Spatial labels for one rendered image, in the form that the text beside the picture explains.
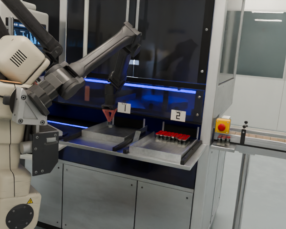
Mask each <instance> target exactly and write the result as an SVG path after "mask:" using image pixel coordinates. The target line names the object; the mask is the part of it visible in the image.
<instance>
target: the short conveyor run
mask: <svg viewBox="0 0 286 229"><path fill-rule="evenodd" d="M244 123H245V124H244V125H243V126H236V125H231V126H230V131H229V133H228V134H224V133H218V132H214V134H213V142H214V141H217V139H218V138H217V137H218V136H219V135H222V136H223V135H225V136H230V144H236V145H237V146H236V150H235V151H240V152H246V153H251V154H258V155H263V156H269V157H274V158H280V159H286V133H283V132H276V131H270V130H264V129H255V128H248V125H247V124H248V121H244Z"/></svg>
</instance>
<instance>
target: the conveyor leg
mask: <svg viewBox="0 0 286 229"><path fill-rule="evenodd" d="M239 153H242V161H241V168H240V175H239V181H238V188H237V197H236V204H235V211H234V218H233V224H232V229H241V224H242V215H243V209H244V202H245V196H246V189H247V181H248V174H249V168H250V161H251V155H255V154H251V153H246V152H240V151H239Z"/></svg>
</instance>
